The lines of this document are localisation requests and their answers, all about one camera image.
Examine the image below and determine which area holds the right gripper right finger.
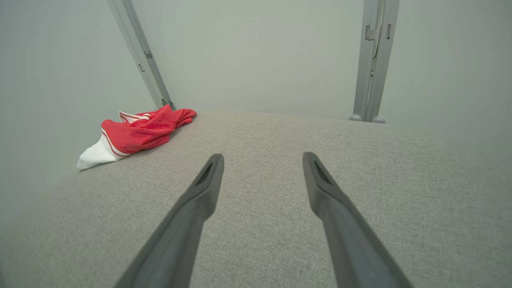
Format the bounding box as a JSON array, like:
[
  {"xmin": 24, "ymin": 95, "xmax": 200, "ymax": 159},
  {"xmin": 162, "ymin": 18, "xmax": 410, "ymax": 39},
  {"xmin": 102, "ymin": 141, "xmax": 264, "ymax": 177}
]
[{"xmin": 302, "ymin": 152, "xmax": 413, "ymax": 288}]

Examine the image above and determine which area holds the red white sleeveless jersey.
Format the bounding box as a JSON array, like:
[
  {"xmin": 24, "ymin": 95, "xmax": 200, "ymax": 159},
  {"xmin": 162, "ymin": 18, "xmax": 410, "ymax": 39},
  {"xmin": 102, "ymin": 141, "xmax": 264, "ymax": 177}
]
[{"xmin": 77, "ymin": 105, "xmax": 198, "ymax": 171}]

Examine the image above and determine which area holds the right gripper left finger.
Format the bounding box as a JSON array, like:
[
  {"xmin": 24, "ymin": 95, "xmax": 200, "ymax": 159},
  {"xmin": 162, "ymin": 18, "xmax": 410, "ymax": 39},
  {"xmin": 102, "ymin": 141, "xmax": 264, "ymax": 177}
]
[{"xmin": 114, "ymin": 154, "xmax": 225, "ymax": 288}]

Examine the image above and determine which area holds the grey partition post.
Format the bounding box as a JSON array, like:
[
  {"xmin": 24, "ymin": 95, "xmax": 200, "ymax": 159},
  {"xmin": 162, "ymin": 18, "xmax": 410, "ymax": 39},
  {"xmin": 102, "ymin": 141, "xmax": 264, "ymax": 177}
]
[{"xmin": 107, "ymin": 0, "xmax": 176, "ymax": 111}]

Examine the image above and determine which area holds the grey double post with latch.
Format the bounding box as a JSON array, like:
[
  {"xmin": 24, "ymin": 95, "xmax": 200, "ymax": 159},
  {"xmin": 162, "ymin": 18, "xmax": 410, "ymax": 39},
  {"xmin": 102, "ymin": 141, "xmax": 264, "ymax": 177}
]
[{"xmin": 349, "ymin": 0, "xmax": 400, "ymax": 124}]

